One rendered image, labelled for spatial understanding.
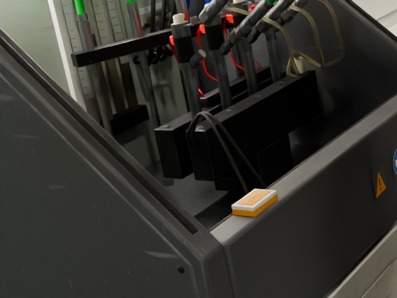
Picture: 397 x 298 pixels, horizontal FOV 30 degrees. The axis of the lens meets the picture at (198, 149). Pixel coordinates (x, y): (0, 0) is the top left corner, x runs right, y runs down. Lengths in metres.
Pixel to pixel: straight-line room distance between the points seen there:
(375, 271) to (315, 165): 0.22
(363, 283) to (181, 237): 0.38
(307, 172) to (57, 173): 0.31
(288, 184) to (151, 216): 0.21
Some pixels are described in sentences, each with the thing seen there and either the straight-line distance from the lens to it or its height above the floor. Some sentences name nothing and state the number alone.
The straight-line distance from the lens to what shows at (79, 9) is 1.24.
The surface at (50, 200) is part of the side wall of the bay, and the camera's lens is 0.87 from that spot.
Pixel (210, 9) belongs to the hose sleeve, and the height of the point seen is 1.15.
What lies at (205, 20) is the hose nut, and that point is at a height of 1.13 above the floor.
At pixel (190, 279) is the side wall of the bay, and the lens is 0.76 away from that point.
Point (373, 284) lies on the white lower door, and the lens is 1.09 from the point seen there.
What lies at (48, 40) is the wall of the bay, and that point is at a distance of 1.30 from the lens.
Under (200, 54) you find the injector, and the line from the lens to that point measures 1.10.
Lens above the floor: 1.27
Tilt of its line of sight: 17 degrees down
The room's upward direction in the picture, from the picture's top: 11 degrees counter-clockwise
